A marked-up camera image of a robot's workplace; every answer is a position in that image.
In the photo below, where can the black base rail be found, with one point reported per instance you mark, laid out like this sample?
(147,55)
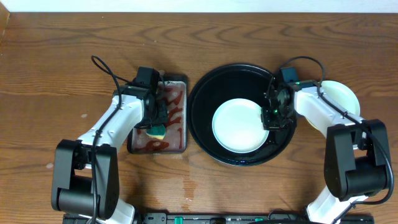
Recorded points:
(279,217)

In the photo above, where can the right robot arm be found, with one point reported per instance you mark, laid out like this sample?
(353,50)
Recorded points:
(357,166)

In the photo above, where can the black round tray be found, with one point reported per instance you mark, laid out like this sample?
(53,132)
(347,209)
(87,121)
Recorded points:
(226,83)

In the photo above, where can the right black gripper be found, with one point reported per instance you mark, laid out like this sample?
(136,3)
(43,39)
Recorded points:
(267,122)

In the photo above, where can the black rectangular soapy tray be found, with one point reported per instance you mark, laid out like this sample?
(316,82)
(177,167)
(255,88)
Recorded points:
(175,140)

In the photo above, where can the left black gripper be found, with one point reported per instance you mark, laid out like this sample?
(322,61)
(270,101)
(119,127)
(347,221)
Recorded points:
(158,116)

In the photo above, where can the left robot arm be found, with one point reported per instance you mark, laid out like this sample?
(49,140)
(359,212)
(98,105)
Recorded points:
(85,175)

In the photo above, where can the green yellow sponge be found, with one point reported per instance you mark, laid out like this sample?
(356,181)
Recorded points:
(157,132)

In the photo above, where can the light blue plate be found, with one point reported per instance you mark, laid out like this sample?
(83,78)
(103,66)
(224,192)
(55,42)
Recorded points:
(342,96)
(237,126)

